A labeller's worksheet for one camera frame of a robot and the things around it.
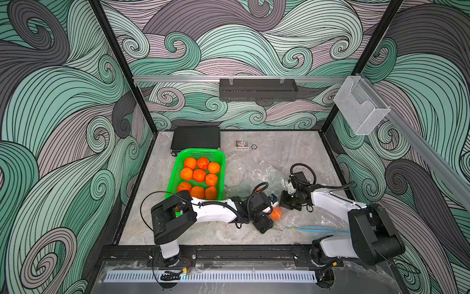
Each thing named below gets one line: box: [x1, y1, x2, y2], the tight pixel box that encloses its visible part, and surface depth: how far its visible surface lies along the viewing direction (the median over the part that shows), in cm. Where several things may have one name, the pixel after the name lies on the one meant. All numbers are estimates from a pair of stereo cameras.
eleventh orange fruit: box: [270, 206, 283, 222], surface depth 79 cm
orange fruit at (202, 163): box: [196, 156, 210, 171], surface depth 99 cm
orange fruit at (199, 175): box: [192, 168, 207, 183], surface depth 94 cm
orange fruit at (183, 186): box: [177, 181, 192, 193], surface depth 89 cm
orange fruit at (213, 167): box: [208, 161, 221, 174], surface depth 97 cm
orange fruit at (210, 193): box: [205, 186, 217, 201], surface depth 89 cm
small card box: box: [234, 140, 250, 150], surface depth 113 cm
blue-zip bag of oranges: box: [268, 209, 351, 244], surface depth 82 cm
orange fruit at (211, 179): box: [205, 173, 218, 187], surface depth 93 cm
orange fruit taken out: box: [183, 156, 198, 170], surface depth 100 cm
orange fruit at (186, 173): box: [180, 167, 194, 181], surface depth 95 cm
